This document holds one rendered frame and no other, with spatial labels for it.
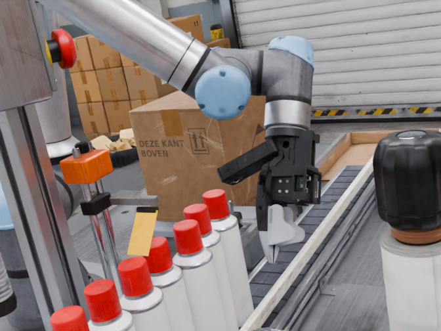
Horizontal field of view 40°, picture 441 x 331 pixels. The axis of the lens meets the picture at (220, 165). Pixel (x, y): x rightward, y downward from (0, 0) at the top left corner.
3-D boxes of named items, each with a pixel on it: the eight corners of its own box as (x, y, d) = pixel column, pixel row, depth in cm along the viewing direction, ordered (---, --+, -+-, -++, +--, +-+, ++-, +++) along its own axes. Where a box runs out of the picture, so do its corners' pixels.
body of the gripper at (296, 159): (303, 203, 90) (307, 125, 92) (252, 202, 94) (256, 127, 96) (321, 209, 97) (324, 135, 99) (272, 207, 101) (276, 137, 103)
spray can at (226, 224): (243, 333, 86) (217, 201, 80) (214, 327, 89) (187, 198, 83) (262, 314, 89) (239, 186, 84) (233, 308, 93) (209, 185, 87)
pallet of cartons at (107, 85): (172, 184, 446) (139, 29, 413) (90, 181, 493) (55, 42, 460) (250, 135, 541) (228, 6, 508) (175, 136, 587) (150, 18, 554)
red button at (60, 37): (41, 33, 55) (73, 26, 56) (33, 33, 58) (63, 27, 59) (52, 73, 56) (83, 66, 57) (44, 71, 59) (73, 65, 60)
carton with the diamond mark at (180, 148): (237, 228, 130) (214, 106, 122) (152, 220, 143) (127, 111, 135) (296, 178, 153) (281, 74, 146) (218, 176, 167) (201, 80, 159)
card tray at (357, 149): (422, 180, 142) (421, 165, 140) (317, 181, 154) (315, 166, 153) (442, 142, 166) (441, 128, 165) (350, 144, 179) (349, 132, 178)
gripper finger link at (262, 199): (262, 230, 92) (266, 173, 93) (253, 230, 93) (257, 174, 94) (275, 232, 96) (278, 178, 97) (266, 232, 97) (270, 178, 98)
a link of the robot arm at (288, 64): (263, 48, 104) (312, 51, 104) (259, 110, 103) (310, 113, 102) (264, 31, 97) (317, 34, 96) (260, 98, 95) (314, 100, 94)
